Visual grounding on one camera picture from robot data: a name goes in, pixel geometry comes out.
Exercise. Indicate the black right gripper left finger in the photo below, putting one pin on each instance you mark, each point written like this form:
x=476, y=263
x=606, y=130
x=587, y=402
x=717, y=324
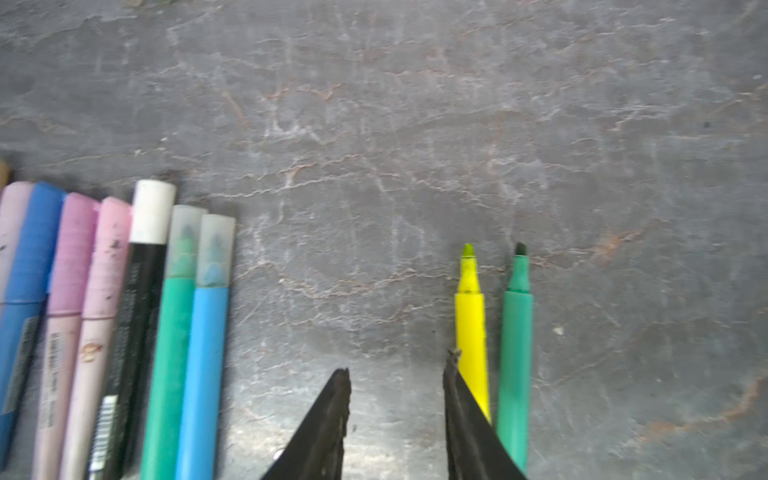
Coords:
x=316, y=450

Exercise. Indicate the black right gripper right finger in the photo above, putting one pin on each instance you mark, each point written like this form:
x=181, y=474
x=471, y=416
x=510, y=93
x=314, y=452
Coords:
x=473, y=448

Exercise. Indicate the light blue highlighter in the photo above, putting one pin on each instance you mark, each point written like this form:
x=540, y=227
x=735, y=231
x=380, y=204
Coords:
x=201, y=400

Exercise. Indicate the yellow highlighter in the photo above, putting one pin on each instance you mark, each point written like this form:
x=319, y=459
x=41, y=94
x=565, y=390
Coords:
x=471, y=331

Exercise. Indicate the teal green highlighter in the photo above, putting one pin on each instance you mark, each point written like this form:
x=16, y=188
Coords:
x=161, y=441

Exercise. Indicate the black pen white cap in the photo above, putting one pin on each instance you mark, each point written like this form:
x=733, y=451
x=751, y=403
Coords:
x=118, y=418

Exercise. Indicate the purple capped pink pen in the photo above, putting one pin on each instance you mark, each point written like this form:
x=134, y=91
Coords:
x=64, y=315

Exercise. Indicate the dark blue pen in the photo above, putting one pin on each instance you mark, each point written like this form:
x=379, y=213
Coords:
x=24, y=296

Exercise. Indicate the lilac pen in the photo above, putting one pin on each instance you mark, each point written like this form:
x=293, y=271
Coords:
x=14, y=204

